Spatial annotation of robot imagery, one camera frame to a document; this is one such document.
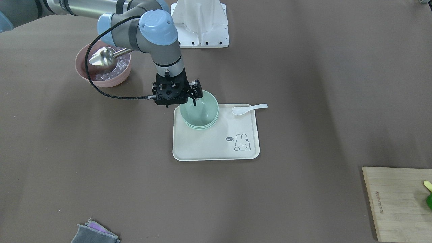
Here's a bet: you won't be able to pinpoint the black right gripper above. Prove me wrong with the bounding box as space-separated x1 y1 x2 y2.
152 69 203 107

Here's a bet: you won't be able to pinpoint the green bowl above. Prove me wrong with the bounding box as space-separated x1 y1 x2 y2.
180 90 219 126
185 122 216 130
183 117 218 130

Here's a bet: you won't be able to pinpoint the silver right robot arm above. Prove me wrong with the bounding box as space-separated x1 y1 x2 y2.
0 0 203 106

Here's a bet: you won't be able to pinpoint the green bowl on tray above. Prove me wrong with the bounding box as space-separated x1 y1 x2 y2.
185 122 216 130

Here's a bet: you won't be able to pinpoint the white ceramic spoon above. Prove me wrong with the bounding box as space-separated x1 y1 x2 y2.
232 104 268 116

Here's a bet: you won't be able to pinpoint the beige rabbit tray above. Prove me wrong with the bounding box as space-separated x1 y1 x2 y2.
172 104 260 161

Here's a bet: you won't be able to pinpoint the clear ice cubes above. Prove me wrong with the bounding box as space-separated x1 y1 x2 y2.
96 53 131 81

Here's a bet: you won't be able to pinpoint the metal ice scoop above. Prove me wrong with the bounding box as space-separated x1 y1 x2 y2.
89 47 133 68

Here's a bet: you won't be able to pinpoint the purple cloth under grey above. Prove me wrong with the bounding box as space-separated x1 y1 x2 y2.
85 218 119 238

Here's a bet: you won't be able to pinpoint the grey folded cloth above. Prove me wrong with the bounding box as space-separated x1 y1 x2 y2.
71 225 121 243

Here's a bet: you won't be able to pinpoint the wooden cutting board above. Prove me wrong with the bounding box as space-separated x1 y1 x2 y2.
362 167 432 243

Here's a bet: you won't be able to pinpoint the yellow plastic knife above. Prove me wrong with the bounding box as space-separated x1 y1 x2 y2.
423 180 432 192

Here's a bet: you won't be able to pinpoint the green lime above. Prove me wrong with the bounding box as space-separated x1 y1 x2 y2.
425 193 432 210

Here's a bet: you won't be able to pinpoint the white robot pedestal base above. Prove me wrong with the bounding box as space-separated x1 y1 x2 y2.
171 0 230 48

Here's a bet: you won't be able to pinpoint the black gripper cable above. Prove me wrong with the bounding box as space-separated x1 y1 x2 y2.
84 15 156 100

